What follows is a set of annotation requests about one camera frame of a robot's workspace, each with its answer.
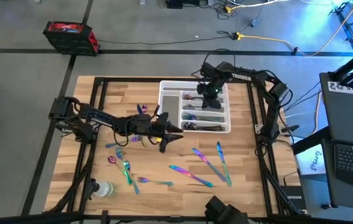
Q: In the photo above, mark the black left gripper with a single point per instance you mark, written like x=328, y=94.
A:
x=160, y=127

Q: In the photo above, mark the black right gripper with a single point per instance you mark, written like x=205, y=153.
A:
x=210, y=88

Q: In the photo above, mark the iridescent large spoon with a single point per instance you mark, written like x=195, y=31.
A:
x=210, y=128
x=195, y=127
x=189, y=126

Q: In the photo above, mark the iridescent cutlery pieces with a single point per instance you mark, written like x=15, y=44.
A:
x=190, y=116

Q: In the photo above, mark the white cutlery organizer tray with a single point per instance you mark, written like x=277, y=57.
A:
x=179, y=83

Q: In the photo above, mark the iridescent rainbow knife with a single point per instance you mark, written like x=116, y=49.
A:
x=139, y=109
x=224, y=165
x=191, y=175
x=208, y=164

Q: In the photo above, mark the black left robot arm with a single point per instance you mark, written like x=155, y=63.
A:
x=101, y=116

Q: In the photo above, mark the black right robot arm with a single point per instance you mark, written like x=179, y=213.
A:
x=272, y=112

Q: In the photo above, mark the clear plastic bottle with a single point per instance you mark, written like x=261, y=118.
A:
x=106, y=189

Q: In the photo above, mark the black power adapter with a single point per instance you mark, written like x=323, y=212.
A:
x=255, y=22

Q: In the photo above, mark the black horizontal beam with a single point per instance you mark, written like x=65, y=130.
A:
x=132, y=219

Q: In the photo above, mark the black slanted cart strut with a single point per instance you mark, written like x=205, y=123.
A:
x=302, y=146

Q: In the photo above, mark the black power strip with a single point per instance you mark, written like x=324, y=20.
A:
x=176, y=3

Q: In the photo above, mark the white printed paper sign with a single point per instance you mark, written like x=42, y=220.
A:
x=314, y=161

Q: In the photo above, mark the black Netgear router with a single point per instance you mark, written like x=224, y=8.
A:
x=294, y=197

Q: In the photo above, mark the white printed sticker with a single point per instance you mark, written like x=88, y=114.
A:
x=338, y=87

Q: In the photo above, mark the red black toolbox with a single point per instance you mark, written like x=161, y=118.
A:
x=70, y=39

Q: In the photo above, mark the black laptop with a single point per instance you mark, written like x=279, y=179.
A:
x=350, y=161

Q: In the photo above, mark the black light stand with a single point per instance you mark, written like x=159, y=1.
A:
x=347, y=32

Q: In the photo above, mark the black caster wheel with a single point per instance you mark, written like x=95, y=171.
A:
x=326, y=206

